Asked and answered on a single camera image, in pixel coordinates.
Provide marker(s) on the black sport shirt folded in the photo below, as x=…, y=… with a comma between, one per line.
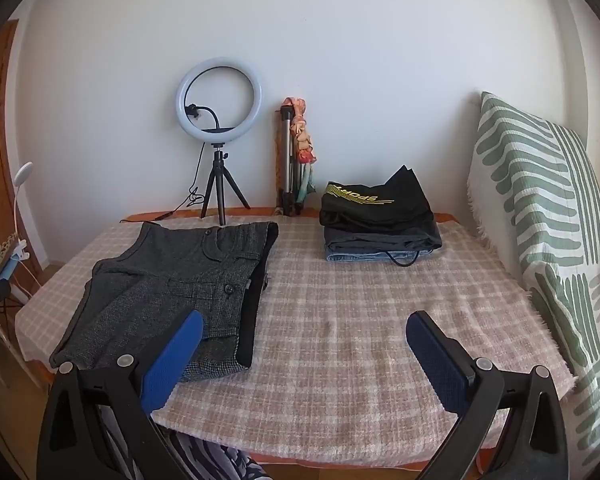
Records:
x=360, y=212

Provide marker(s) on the pink checked blanket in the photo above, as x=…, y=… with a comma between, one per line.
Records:
x=330, y=310

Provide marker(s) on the black white patterned cloth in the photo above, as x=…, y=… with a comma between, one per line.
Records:
x=215, y=460

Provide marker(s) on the green striped white throw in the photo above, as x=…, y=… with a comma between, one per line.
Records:
x=530, y=185

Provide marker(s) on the dark grey folded pants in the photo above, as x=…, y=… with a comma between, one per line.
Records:
x=360, y=242

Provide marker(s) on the small black tripod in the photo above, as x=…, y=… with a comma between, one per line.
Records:
x=219, y=180

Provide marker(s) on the folded tripod with floral cloth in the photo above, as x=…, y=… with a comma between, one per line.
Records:
x=302, y=140

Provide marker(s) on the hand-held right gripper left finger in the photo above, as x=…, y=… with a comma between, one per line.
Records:
x=172, y=360

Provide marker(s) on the grey tweed pants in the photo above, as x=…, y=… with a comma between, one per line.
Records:
x=180, y=270

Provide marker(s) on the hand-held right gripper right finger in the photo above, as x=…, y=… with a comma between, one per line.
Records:
x=437, y=360

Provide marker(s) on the white clip lamp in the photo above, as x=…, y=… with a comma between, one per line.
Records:
x=22, y=172

